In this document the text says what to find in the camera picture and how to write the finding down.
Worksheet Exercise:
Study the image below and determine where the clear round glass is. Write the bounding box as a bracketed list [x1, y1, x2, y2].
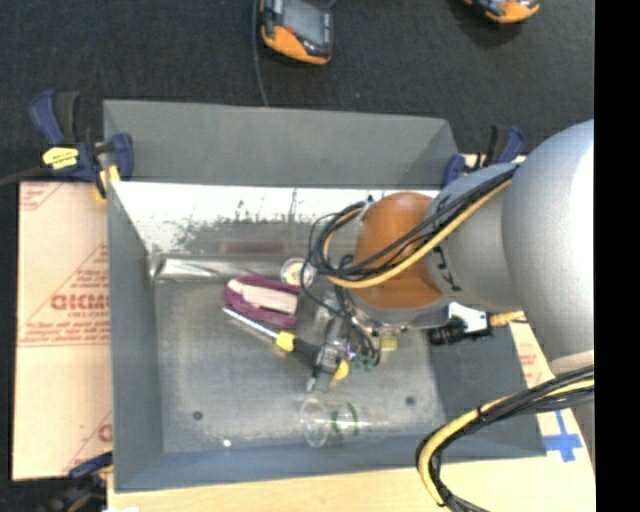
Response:
[279, 256, 317, 290]

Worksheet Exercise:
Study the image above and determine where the yellow and black screwdriver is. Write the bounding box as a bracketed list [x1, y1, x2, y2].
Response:
[221, 306, 351, 387]

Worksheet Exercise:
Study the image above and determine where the brown cardboard board, red print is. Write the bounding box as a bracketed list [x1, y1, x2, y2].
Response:
[10, 180, 114, 481]

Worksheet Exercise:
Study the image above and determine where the grey metal bin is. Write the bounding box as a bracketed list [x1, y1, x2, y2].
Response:
[102, 99, 547, 494]

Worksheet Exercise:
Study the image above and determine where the clear cup with green print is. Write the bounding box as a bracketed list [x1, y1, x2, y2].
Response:
[298, 396, 382, 449]

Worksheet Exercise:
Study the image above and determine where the black cylinder on white bracket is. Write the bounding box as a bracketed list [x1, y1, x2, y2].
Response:
[428, 301, 489, 347]

